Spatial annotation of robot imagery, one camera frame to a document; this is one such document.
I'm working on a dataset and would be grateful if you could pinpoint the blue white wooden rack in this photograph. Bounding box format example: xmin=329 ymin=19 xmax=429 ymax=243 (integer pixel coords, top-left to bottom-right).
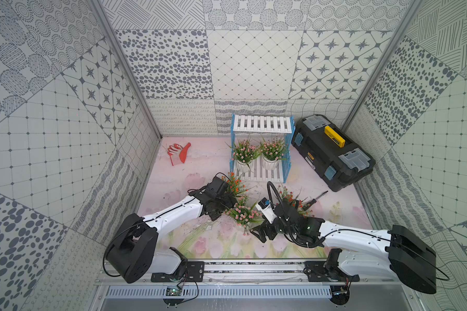
xmin=230 ymin=115 xmax=295 ymax=183

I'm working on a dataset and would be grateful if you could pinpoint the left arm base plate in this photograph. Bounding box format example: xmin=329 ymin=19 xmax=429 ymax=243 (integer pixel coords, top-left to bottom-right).
xmin=151 ymin=260 xmax=205 ymax=282

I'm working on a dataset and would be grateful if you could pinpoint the black screwdriver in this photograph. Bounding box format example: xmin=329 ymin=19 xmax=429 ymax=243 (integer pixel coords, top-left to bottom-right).
xmin=303 ymin=191 xmax=328 ymax=211

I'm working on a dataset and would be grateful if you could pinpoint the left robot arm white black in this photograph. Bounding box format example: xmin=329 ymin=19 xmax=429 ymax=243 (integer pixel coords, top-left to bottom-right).
xmin=102 ymin=176 xmax=237 ymax=284

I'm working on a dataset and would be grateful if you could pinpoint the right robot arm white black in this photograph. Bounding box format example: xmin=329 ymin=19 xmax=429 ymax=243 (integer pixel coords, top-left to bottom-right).
xmin=251 ymin=198 xmax=437 ymax=294

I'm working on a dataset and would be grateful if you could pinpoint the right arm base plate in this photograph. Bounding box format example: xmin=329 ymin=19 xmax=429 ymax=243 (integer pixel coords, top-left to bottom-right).
xmin=303 ymin=260 xmax=360 ymax=282

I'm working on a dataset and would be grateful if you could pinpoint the red flower pot right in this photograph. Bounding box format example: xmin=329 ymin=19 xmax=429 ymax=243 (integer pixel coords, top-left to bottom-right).
xmin=278 ymin=185 xmax=317 ymax=216

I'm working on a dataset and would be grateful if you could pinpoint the black plastic toolbox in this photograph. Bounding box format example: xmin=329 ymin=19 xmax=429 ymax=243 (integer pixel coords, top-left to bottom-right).
xmin=292 ymin=114 xmax=376 ymax=192

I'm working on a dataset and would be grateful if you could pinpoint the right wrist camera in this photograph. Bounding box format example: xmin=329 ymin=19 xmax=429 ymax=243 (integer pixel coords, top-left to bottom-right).
xmin=256 ymin=198 xmax=276 ymax=224

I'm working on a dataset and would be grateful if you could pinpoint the orange flower pot rear left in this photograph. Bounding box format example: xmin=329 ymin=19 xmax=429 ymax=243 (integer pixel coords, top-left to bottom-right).
xmin=221 ymin=172 xmax=249 ymax=198

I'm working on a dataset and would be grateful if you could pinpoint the aluminium rail frame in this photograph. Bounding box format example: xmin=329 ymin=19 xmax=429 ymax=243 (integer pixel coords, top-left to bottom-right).
xmin=95 ymin=256 xmax=415 ymax=286

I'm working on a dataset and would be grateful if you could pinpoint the pink flower pot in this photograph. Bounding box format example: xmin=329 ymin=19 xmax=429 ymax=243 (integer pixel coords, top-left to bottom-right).
xmin=259 ymin=138 xmax=287 ymax=171
xmin=231 ymin=138 xmax=261 ymax=173
xmin=226 ymin=196 xmax=263 ymax=235

